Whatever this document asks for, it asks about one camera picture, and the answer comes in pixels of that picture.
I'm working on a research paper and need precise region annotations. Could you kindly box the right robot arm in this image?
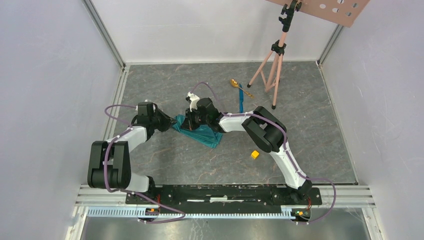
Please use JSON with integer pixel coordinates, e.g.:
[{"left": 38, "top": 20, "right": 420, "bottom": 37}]
[{"left": 181, "top": 93, "right": 312, "bottom": 204}]

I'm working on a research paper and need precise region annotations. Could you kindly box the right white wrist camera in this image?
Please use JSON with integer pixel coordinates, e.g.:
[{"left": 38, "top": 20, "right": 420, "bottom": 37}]
[{"left": 185, "top": 92, "right": 200, "bottom": 112}]

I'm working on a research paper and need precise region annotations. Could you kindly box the pink perforated board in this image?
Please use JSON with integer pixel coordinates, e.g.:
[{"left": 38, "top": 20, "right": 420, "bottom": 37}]
[{"left": 264, "top": 0, "right": 371, "bottom": 29}]

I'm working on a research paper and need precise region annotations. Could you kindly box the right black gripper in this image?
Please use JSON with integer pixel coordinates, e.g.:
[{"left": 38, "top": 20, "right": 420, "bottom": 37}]
[{"left": 181, "top": 106, "right": 210, "bottom": 131}]

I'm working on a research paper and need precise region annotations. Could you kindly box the gold metal spoon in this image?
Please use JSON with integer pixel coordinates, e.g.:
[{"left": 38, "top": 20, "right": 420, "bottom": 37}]
[{"left": 230, "top": 78, "right": 255, "bottom": 99}]

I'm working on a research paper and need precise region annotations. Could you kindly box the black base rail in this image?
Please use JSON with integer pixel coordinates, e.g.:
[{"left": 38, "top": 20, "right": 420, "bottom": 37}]
[{"left": 124, "top": 184, "right": 323, "bottom": 224}]

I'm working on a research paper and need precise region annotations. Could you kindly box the teal cloth napkin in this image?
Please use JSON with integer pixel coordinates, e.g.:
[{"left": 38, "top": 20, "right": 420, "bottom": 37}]
[{"left": 172, "top": 114, "right": 223, "bottom": 149}]

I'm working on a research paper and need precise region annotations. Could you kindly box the pink tripod stand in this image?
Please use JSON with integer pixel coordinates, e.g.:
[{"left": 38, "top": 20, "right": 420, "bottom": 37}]
[{"left": 247, "top": 0, "right": 303, "bottom": 110}]

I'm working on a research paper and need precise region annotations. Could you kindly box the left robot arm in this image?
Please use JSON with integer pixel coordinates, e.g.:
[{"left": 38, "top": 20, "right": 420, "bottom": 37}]
[{"left": 87, "top": 101, "right": 177, "bottom": 204}]

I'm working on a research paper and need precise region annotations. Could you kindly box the yellow small cube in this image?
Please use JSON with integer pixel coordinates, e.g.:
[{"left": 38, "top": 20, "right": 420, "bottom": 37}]
[{"left": 250, "top": 150, "right": 260, "bottom": 160}]

